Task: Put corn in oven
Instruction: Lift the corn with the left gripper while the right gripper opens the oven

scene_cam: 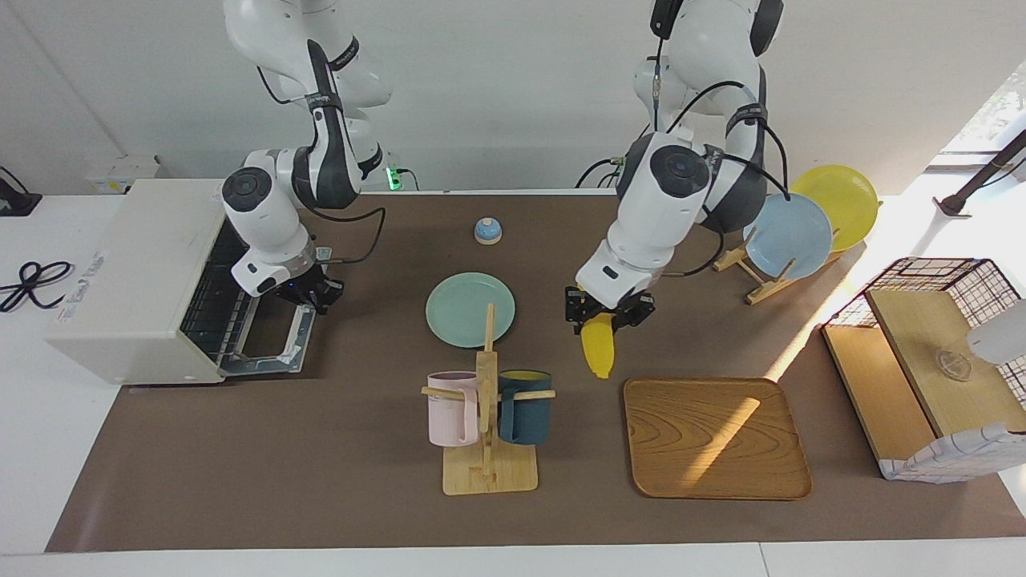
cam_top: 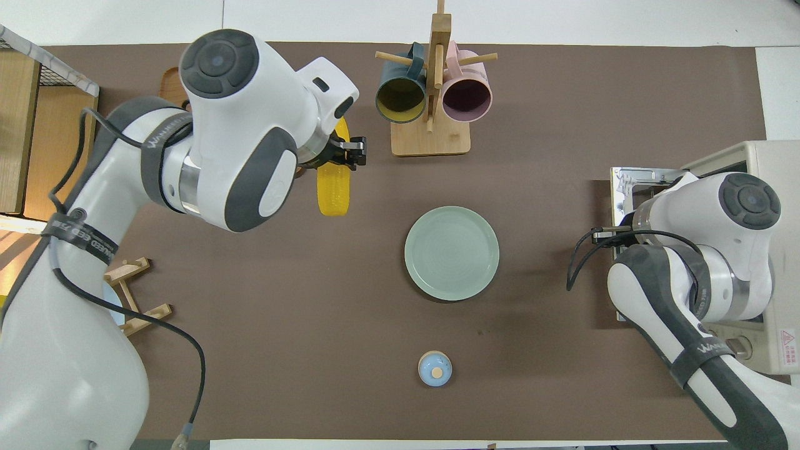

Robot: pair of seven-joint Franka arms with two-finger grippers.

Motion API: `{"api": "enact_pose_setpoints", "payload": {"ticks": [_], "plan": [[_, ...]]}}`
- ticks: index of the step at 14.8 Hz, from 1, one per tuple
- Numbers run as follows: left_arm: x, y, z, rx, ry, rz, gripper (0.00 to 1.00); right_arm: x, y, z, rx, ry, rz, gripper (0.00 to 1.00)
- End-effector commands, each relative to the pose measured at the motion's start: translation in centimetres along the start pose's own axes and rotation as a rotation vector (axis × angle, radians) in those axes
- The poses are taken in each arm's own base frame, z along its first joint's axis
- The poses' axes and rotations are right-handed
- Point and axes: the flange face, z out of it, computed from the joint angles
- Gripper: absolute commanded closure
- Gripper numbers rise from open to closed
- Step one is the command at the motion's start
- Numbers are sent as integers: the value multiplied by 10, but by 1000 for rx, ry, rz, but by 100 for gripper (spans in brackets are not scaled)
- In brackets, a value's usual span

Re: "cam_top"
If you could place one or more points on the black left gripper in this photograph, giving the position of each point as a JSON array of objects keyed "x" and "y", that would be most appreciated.
[{"x": 328, "y": 156}]

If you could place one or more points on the yellow corn cob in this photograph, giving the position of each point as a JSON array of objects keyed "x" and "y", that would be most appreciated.
[{"x": 333, "y": 194}]

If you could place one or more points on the mint green plate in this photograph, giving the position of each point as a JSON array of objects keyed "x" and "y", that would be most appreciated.
[{"x": 451, "y": 253}]

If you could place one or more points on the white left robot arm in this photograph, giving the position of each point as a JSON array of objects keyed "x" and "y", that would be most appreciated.
[{"x": 81, "y": 350}]

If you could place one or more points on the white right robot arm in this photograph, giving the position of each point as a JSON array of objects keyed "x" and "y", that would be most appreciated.
[{"x": 687, "y": 300}]

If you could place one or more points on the cream toaster oven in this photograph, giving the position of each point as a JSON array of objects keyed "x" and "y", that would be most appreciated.
[{"x": 775, "y": 169}]

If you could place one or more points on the cream oven knob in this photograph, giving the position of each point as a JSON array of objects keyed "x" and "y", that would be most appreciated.
[{"x": 740, "y": 345}]

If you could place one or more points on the dark blue mug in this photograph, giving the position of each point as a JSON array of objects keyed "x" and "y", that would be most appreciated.
[{"x": 400, "y": 100}]

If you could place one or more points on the wooden mug rack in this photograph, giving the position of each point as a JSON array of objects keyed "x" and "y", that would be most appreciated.
[{"x": 431, "y": 140}]

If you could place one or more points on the pink mug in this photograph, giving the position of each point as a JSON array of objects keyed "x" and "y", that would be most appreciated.
[{"x": 465, "y": 97}]

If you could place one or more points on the brown table mat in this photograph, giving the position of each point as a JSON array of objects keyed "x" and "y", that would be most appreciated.
[{"x": 312, "y": 312}]

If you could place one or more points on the brown wooden tray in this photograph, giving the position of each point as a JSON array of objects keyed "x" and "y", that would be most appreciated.
[{"x": 172, "y": 84}]

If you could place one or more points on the small blue bell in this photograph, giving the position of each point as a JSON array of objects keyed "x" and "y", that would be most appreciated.
[{"x": 434, "y": 369}]

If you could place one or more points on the wooden plate rack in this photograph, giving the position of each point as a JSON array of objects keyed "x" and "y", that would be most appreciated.
[{"x": 131, "y": 269}]

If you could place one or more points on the light blue plate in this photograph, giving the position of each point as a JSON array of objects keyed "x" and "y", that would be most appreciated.
[{"x": 115, "y": 306}]

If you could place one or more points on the narrow wooden board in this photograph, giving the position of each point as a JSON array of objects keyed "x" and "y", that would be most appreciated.
[{"x": 59, "y": 137}]

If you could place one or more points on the large wooden board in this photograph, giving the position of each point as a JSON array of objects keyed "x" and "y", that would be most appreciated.
[{"x": 15, "y": 125}]

